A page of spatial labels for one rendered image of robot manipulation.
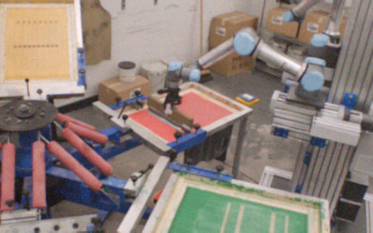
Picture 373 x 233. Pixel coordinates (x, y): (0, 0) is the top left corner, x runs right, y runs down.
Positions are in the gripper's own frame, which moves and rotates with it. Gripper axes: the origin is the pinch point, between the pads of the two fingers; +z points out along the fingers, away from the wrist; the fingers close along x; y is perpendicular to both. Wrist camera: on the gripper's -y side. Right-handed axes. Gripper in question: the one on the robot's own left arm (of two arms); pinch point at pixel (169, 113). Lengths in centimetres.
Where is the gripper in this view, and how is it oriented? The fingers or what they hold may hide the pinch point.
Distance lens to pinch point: 255.7
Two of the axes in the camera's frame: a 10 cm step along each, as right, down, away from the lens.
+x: 7.1, -3.0, 6.4
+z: -0.8, 8.7, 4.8
